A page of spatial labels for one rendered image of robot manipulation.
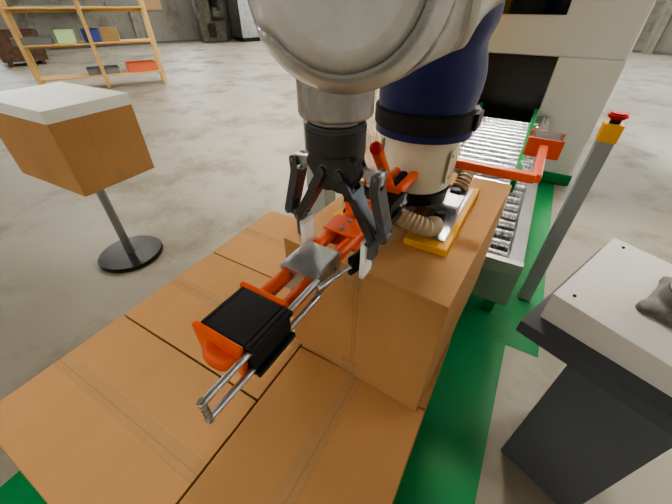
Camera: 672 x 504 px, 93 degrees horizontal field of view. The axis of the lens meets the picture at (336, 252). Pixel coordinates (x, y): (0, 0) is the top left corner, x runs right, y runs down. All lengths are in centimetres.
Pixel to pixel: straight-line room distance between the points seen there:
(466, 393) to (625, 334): 88
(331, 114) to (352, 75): 20
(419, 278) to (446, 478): 98
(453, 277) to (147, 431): 82
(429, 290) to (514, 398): 116
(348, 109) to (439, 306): 40
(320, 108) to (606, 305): 82
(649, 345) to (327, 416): 73
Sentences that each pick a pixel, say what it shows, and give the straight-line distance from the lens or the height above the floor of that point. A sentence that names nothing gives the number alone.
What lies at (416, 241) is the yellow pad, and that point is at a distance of 74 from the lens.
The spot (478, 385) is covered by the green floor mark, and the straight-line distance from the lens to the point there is 172.
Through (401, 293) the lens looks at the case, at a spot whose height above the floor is 93.
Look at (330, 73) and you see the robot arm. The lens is 17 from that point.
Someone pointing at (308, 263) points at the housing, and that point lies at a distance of 46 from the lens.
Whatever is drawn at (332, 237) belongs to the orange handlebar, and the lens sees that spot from 54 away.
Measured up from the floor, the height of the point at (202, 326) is 110.
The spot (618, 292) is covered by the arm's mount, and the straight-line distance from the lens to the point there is 105.
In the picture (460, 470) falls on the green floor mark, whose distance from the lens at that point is 153.
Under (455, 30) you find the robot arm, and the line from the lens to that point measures 22.
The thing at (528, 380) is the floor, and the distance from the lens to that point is 183.
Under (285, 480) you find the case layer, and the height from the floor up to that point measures 54.
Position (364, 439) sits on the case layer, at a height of 54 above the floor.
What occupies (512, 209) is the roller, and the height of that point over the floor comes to 54.
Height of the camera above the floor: 139
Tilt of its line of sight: 38 degrees down
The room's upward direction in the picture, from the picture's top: straight up
